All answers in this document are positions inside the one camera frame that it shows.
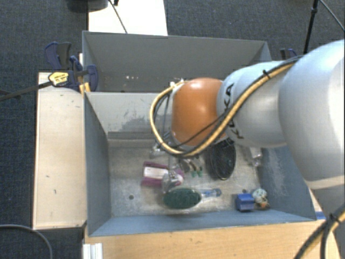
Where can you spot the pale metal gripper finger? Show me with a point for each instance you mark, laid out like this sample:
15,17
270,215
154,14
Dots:
176,177
166,184

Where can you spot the purple and white packet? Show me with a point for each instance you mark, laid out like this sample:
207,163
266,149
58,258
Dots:
153,173

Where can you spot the black round ribbed disc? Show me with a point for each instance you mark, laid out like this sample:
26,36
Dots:
222,160

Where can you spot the blue small box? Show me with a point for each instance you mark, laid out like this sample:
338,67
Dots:
244,202

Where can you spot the white and orange toy animal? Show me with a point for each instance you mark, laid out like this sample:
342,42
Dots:
261,197

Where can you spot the pale wood flat board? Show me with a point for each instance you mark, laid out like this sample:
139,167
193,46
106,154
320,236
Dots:
59,158

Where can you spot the grey metal bin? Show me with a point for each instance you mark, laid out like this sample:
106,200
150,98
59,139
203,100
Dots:
129,63

